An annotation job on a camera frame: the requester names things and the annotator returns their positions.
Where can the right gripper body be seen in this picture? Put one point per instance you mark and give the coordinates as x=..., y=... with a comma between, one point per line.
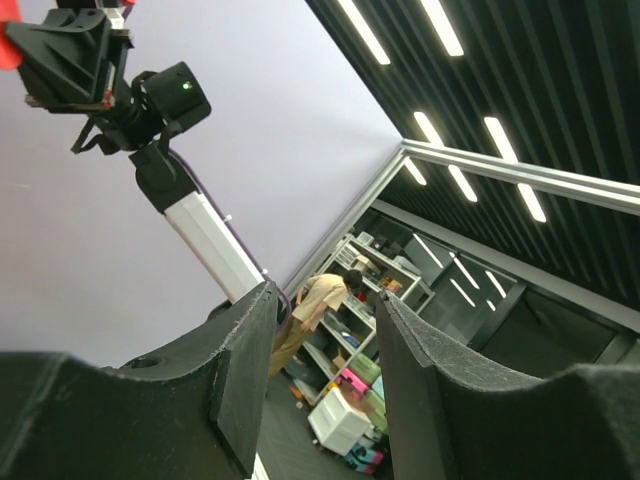
x=74, y=61

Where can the white storage box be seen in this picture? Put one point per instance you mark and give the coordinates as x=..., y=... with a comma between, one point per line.
x=336, y=424

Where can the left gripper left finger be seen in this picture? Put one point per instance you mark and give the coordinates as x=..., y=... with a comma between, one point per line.
x=190, y=409

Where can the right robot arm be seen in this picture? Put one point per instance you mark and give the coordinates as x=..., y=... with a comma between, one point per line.
x=174, y=190

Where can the person in beige shirt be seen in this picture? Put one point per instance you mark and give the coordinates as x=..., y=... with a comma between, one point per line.
x=319, y=294

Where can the red goblet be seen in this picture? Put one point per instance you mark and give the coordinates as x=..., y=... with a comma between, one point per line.
x=11, y=57

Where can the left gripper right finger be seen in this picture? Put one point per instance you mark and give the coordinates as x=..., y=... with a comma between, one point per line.
x=455, y=414

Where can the white storage shelf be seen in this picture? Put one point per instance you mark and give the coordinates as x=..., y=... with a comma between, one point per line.
x=350, y=332

